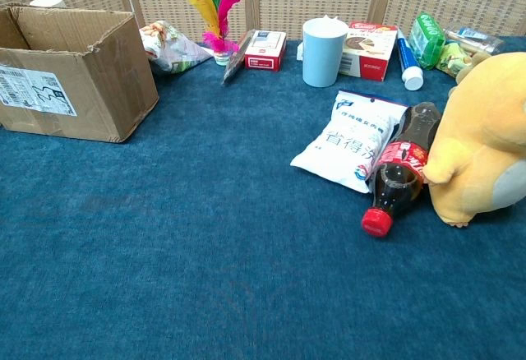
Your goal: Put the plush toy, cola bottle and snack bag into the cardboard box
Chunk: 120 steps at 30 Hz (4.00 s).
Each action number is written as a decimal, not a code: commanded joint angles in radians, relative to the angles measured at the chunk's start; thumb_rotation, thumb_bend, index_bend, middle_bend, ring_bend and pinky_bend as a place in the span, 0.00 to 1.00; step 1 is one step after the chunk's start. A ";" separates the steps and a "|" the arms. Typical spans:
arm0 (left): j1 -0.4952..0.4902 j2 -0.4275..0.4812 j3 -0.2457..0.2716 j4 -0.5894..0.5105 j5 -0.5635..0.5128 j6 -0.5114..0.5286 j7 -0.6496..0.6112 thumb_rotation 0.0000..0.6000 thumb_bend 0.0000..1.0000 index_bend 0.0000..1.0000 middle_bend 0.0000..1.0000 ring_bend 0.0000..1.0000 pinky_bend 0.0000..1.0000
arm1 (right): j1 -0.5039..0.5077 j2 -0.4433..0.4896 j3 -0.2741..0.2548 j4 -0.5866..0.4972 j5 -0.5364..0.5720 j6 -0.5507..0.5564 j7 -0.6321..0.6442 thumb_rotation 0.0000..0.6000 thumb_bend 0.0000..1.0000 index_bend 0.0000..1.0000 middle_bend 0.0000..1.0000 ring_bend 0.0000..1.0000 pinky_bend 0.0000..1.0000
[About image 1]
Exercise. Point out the blue white tube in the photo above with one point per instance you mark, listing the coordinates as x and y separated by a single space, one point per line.
407 60

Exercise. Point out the colourful feather shuttlecock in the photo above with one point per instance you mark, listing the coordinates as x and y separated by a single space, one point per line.
224 6

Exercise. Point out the yellow plush toy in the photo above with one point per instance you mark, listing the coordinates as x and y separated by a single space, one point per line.
481 130

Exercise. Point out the dark flat packet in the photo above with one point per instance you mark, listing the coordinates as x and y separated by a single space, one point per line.
236 62

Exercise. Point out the cola bottle with red cap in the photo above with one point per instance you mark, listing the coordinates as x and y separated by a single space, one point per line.
396 179

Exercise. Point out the green snack packet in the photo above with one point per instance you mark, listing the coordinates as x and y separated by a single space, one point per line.
427 43

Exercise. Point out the light blue plastic cup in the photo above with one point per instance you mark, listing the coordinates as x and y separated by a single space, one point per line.
324 56

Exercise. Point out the blue table cloth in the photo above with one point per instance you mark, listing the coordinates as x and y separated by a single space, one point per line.
205 232

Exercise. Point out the colourful triangular snack bag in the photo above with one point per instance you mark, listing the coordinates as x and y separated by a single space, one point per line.
176 52

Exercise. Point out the red white cake box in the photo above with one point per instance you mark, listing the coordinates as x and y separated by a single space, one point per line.
370 52

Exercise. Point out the brown cardboard box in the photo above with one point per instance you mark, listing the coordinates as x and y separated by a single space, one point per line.
102 89

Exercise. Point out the yellow green snack bag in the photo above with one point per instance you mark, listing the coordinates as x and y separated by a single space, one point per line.
452 58

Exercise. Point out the white salt bag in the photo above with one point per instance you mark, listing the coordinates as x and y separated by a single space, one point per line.
345 146

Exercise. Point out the small white carton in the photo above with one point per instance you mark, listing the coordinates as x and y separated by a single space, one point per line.
263 54

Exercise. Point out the stack of paper cups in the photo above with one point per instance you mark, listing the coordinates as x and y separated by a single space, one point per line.
47 2

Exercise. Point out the clear jar of biscuit sticks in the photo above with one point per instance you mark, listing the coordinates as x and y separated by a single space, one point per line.
476 39

